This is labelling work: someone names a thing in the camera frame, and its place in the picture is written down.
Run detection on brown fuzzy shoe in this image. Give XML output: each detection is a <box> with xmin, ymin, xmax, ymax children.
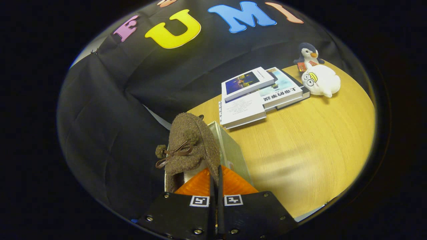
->
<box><xmin>155</xmin><ymin>112</ymin><xmax>221</xmax><ymax>194</ymax></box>

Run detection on grey penguin plush toy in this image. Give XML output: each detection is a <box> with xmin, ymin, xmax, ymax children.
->
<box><xmin>294</xmin><ymin>43</ymin><xmax>325</xmax><ymax>72</ymax></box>

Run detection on white book with blue picture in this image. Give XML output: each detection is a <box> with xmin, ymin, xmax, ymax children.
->
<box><xmin>221</xmin><ymin>67</ymin><xmax>275</xmax><ymax>102</ymax></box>

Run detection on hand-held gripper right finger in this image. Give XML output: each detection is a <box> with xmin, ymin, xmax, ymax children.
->
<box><xmin>217</xmin><ymin>166</ymin><xmax>298</xmax><ymax>240</ymax></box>

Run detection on white round plush toy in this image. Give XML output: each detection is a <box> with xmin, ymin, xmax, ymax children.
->
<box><xmin>301</xmin><ymin>64</ymin><xmax>341</xmax><ymax>98</ymax></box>

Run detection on dark cover book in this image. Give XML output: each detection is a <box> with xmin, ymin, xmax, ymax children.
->
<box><xmin>275</xmin><ymin>68</ymin><xmax>311</xmax><ymax>110</ymax></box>

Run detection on green fabric storage box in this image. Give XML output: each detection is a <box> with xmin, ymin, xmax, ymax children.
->
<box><xmin>163</xmin><ymin>121</ymin><xmax>254</xmax><ymax>194</ymax></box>

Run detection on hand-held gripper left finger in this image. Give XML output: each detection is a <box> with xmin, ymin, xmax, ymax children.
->
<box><xmin>137</xmin><ymin>167</ymin><xmax>216</xmax><ymax>240</ymax></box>

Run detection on light blue cover book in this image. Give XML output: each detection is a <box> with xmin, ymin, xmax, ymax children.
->
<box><xmin>257</xmin><ymin>67</ymin><xmax>303</xmax><ymax>109</ymax></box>

